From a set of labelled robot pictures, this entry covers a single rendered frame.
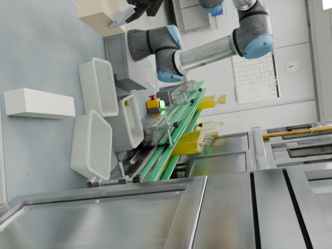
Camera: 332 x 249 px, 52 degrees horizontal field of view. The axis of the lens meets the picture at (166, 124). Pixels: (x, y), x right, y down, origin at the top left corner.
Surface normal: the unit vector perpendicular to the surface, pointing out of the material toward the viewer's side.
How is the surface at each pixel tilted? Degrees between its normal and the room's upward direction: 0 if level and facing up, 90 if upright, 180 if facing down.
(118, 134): 90
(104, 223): 90
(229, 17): 90
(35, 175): 0
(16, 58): 0
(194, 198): 90
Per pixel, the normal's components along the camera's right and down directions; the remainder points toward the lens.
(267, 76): -0.21, 0.25
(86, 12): -0.26, -0.07
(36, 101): 0.96, -0.14
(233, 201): -0.20, -0.96
